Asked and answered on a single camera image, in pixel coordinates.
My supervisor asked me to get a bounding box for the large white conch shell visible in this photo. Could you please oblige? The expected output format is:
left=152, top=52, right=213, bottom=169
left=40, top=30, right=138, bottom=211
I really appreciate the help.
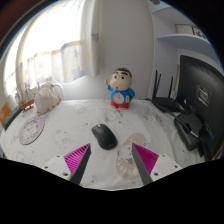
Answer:
left=34, top=81, right=63, bottom=117

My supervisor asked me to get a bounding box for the white printed tablecloth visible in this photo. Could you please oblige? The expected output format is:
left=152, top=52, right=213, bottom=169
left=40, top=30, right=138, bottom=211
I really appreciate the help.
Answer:
left=0, top=98, right=208, bottom=192

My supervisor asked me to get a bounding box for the white wall shelf unit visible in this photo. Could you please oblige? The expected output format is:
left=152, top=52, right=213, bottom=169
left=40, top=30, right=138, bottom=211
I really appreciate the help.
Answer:
left=151, top=3, right=221, bottom=63

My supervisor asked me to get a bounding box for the black computer monitor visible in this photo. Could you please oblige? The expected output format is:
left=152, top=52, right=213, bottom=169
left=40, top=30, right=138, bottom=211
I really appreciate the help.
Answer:
left=176, top=54, right=224, bottom=162

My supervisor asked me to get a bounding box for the white star-print curtain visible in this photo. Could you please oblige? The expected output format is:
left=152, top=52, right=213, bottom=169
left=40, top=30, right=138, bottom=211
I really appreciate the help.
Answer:
left=3, top=0, right=101, bottom=98

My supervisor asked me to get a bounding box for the black box device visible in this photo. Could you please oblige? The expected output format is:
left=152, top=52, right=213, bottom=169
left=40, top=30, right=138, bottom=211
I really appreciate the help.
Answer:
left=173, top=111, right=204, bottom=152

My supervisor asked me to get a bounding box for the black router with antennas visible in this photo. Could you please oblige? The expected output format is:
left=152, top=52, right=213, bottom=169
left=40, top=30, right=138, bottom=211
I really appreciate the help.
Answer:
left=151, top=69, right=183, bottom=113

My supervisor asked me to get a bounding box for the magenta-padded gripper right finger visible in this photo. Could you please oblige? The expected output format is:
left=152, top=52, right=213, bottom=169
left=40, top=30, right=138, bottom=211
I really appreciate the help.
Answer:
left=131, top=142, right=184, bottom=186

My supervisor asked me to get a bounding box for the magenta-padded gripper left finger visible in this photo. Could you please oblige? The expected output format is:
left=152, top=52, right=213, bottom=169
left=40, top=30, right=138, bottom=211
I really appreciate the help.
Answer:
left=42, top=143, right=92, bottom=186

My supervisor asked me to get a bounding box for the cartoon boy figure toy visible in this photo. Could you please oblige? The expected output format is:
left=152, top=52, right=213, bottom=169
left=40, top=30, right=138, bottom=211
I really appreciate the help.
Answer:
left=105, top=66, right=136, bottom=110

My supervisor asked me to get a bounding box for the black computer mouse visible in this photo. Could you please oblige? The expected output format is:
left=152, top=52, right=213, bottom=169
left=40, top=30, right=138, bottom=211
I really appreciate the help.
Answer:
left=91, top=123, right=119, bottom=151

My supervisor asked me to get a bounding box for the white kettle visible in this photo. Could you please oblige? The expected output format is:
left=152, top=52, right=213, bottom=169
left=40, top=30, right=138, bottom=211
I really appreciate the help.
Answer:
left=49, top=82, right=65, bottom=101

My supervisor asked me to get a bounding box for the brown wooden chair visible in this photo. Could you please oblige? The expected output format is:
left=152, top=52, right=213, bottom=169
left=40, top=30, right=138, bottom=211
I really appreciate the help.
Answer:
left=0, top=101, right=13, bottom=129

